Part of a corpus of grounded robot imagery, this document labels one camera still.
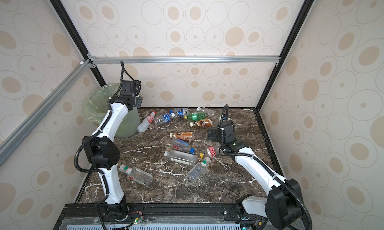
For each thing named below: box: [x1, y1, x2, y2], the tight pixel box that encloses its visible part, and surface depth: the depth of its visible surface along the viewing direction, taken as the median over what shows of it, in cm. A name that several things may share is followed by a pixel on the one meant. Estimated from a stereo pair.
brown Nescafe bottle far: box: [189, 118, 213, 128], surface depth 108 cm
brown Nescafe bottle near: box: [169, 131, 193, 141], surface depth 100 cm
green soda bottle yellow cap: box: [184, 111, 207, 122], surface depth 114 cm
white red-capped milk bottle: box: [137, 111, 158, 133], surface depth 108 cm
